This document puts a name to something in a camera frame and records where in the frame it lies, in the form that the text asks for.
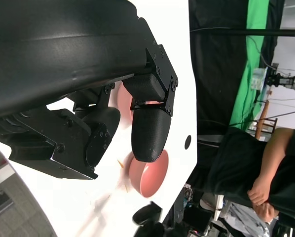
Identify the black metal pole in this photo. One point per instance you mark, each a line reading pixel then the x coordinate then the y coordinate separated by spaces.
pixel 236 31

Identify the clear plastic container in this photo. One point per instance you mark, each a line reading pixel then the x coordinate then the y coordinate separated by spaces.
pixel 259 79

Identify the brown wooden chair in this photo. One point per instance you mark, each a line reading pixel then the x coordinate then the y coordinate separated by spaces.
pixel 265 109

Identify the pink plastic bowl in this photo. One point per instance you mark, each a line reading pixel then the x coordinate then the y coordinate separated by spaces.
pixel 152 177
pixel 152 102
pixel 124 103

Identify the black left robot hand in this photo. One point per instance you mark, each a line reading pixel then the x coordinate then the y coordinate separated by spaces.
pixel 51 49

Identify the black round table grommet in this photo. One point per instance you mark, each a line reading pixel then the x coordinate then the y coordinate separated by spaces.
pixel 187 142

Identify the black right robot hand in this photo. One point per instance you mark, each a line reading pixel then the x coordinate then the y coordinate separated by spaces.
pixel 147 214

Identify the silver black background gripper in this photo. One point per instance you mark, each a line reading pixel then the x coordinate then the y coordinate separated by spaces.
pixel 285 81

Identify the thin orange sliver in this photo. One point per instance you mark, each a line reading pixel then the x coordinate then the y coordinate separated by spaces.
pixel 120 164

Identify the person right forearm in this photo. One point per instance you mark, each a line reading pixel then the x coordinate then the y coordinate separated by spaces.
pixel 273 160

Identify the person torso in black shirt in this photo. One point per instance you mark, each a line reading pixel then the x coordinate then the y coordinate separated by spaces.
pixel 236 160

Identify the person right hand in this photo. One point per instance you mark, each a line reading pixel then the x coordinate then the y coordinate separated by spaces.
pixel 257 197

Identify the black cloth drape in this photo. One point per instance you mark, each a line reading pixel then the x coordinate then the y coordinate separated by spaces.
pixel 211 74

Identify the bright green cloth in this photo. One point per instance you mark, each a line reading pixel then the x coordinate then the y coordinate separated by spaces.
pixel 251 74

